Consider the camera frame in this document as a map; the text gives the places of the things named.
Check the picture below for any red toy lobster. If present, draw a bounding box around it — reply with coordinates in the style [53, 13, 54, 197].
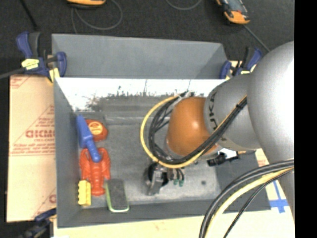
[79, 147, 111, 196]

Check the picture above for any orange round disc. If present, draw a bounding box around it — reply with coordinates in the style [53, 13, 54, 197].
[85, 119, 109, 142]

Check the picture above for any blue plastic toy tool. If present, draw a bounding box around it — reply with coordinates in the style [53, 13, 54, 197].
[75, 115, 103, 163]

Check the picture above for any grey metal bin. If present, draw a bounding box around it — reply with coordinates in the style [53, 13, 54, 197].
[51, 33, 272, 228]

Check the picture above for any yellow toy block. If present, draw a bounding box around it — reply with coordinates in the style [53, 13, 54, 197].
[77, 179, 92, 206]

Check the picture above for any black cylinder on white bracket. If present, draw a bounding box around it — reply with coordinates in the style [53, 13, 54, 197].
[207, 151, 240, 167]

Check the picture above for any brown cardboard board, red print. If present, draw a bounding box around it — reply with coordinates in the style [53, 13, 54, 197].
[5, 74, 58, 223]

